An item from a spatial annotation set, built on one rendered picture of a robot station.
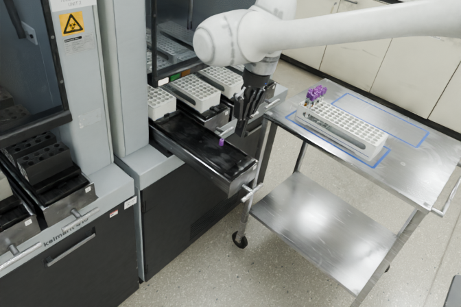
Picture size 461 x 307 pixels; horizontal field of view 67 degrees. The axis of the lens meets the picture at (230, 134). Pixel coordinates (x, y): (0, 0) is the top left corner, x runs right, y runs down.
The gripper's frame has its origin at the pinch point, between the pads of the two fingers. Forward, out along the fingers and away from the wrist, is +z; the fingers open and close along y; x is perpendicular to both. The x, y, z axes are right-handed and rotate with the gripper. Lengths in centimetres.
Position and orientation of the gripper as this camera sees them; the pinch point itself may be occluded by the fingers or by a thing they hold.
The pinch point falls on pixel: (241, 125)
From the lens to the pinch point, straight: 106.2
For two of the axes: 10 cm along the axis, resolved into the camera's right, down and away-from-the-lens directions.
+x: 6.7, 5.8, -4.6
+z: -2.0, 7.5, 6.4
